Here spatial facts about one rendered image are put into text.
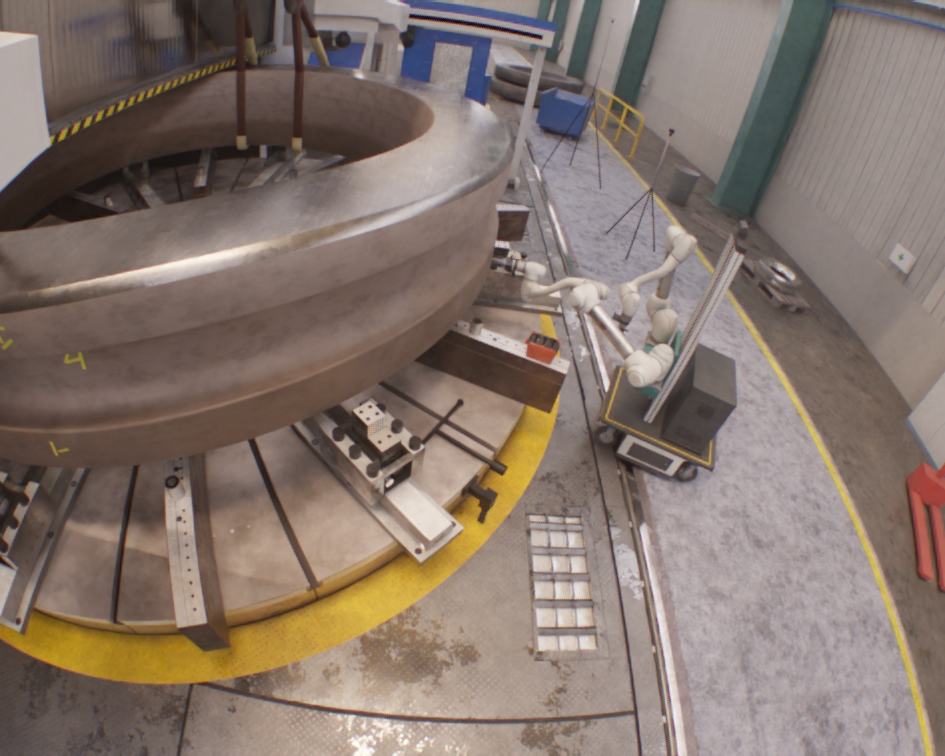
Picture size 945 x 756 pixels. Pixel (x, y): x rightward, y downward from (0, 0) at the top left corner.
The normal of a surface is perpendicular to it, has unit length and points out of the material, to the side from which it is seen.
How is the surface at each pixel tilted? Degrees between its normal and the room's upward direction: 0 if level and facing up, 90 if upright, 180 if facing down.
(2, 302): 45
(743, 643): 0
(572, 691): 0
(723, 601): 0
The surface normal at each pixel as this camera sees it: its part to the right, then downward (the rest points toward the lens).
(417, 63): 0.00, 0.69
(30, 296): 0.33, -0.02
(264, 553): 0.17, -0.72
